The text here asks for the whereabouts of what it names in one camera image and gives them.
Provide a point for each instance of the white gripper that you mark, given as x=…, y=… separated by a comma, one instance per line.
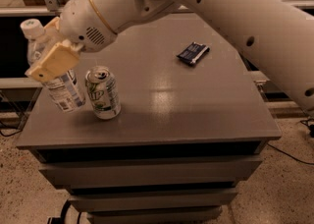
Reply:
x=85, y=22

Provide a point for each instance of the clear plastic water bottle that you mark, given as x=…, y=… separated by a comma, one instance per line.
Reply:
x=64, y=91

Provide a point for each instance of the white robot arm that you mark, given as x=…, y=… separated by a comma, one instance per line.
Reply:
x=275, y=37

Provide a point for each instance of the green white soda can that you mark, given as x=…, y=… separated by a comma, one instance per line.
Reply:
x=102, y=91

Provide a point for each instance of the dark blue snack packet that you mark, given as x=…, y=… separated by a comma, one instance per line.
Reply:
x=193, y=53

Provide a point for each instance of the grey drawer cabinet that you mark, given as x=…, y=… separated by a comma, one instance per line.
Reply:
x=169, y=109

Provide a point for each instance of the top grey drawer front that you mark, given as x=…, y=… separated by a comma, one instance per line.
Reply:
x=150, y=172

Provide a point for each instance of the grey drawer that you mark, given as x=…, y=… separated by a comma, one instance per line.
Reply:
x=153, y=200
x=150, y=172
x=153, y=216

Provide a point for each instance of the middle grey drawer front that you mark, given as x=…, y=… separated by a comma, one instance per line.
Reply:
x=153, y=200

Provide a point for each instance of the bottom grey drawer front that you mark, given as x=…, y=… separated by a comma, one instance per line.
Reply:
x=153, y=216

